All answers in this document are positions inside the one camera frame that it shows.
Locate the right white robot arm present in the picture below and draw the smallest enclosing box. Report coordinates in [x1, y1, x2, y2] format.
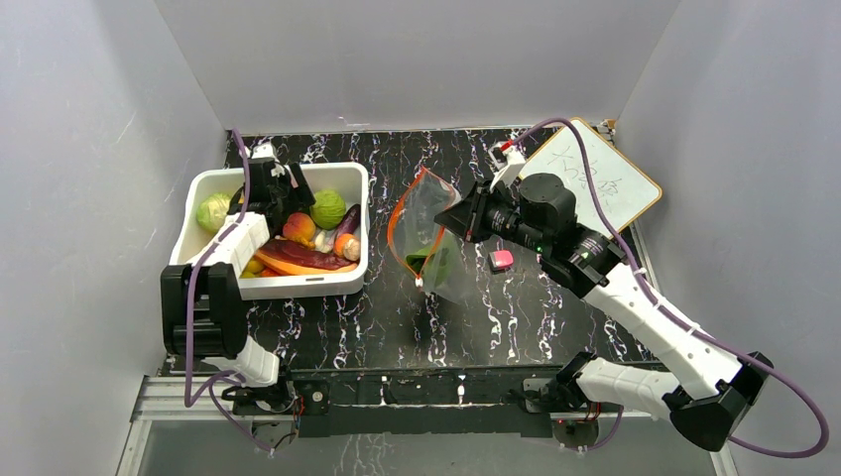
[434, 174, 768, 451]

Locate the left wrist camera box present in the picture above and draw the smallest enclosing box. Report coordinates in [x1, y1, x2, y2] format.
[250, 142, 277, 162]

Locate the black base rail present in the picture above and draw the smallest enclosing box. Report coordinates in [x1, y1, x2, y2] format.
[134, 364, 659, 440]

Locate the small pink eraser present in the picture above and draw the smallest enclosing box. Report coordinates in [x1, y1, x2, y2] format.
[488, 250, 514, 273]

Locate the clear zip top bag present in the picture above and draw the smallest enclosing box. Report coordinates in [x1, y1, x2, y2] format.
[387, 168, 470, 304]

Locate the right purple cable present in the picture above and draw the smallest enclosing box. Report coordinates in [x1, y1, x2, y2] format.
[502, 118, 830, 460]

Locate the pale green cabbage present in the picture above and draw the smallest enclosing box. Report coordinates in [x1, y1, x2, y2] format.
[195, 192, 232, 235]

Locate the green cabbage head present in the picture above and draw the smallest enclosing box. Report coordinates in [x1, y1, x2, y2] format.
[309, 189, 347, 230]

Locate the white plastic bin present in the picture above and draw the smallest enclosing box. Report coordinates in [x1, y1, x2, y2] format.
[169, 162, 370, 300]

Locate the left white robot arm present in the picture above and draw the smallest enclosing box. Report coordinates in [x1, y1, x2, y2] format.
[161, 158, 314, 413]

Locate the purple eggplant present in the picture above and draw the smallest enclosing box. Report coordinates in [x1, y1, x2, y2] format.
[330, 203, 361, 250]

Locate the small whiteboard yellow frame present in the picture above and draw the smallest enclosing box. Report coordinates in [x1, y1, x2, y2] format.
[520, 118, 662, 238]

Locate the green leafy vegetable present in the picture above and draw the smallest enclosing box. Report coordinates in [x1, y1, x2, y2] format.
[405, 246, 457, 293]

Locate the peach fruit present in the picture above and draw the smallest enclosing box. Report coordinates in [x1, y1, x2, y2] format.
[282, 212, 317, 249]

